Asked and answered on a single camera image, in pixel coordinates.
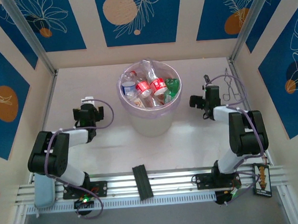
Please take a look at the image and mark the Coca-Cola bottle red label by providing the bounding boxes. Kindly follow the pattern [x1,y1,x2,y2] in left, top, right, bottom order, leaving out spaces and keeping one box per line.
[129,70,154,107]
[139,58,168,97]

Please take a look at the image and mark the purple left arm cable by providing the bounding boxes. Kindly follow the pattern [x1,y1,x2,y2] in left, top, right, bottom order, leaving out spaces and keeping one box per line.
[41,98,118,178]

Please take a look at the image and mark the white slotted cable duct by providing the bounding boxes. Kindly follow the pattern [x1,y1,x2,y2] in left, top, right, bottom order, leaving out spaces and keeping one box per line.
[25,190,217,216]

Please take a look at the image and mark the aluminium rail base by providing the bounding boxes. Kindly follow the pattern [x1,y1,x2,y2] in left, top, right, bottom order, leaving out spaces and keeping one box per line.
[14,162,290,204]

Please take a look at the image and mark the aluminium side rail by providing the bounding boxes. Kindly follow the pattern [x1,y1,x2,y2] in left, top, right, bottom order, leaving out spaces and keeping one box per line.
[35,71,62,140]

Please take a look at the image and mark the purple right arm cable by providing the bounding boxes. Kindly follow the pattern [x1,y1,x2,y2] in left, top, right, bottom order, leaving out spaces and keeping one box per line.
[206,72,267,169]

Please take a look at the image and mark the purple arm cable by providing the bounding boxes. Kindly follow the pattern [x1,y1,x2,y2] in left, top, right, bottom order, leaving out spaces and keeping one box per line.
[206,72,267,169]
[41,98,118,178]

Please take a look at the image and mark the black power distribution board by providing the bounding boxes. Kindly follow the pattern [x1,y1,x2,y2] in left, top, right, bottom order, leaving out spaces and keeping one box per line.
[251,162,273,199]

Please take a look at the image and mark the clear unlabelled plastic bottle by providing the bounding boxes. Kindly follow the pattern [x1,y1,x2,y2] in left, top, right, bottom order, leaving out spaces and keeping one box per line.
[125,89,142,102]

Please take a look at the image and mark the left controller board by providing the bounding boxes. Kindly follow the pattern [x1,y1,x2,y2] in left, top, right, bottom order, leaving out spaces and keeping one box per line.
[73,194,96,211]

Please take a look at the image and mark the green plastic bottle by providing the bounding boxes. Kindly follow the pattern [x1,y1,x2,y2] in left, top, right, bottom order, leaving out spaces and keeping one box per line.
[163,77,182,104]

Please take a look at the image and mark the controller board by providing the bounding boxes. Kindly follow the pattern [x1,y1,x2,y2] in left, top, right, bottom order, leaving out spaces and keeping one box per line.
[214,189,241,206]
[73,194,96,211]

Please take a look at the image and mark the small water bottle blue label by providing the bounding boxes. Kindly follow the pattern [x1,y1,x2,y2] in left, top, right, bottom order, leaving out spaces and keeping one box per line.
[120,79,138,97]

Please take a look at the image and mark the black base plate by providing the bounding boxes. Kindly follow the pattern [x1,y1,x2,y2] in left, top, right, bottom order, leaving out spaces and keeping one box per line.
[62,180,109,200]
[194,171,243,192]

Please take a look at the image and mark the black bracket on rail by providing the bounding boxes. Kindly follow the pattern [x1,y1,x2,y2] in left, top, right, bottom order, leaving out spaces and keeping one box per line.
[131,163,154,201]

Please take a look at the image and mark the purple cable loop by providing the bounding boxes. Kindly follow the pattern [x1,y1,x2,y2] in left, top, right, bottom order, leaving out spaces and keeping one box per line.
[74,187,105,221]

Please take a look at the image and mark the aluminium frame post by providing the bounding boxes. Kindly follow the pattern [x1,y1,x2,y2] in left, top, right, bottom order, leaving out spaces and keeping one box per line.
[227,0,275,62]
[0,0,58,78]

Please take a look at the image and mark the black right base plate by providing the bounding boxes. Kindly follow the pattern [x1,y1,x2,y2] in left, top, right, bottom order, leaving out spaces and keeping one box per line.
[194,171,243,192]

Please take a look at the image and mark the light blue pad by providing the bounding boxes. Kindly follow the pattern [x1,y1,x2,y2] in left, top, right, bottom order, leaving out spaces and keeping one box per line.
[32,171,57,208]

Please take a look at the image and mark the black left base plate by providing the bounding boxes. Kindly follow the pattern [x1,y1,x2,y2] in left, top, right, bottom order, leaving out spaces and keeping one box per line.
[62,180,109,200]

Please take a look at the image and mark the right controller board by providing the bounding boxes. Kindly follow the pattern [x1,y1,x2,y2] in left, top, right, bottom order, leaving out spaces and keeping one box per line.
[214,189,241,206]

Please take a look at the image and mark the white round bin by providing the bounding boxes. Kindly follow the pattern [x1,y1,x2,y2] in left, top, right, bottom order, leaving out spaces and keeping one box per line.
[115,59,185,139]

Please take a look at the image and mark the metal forceps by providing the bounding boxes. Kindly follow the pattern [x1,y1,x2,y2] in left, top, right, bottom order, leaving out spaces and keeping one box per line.
[221,67,241,102]

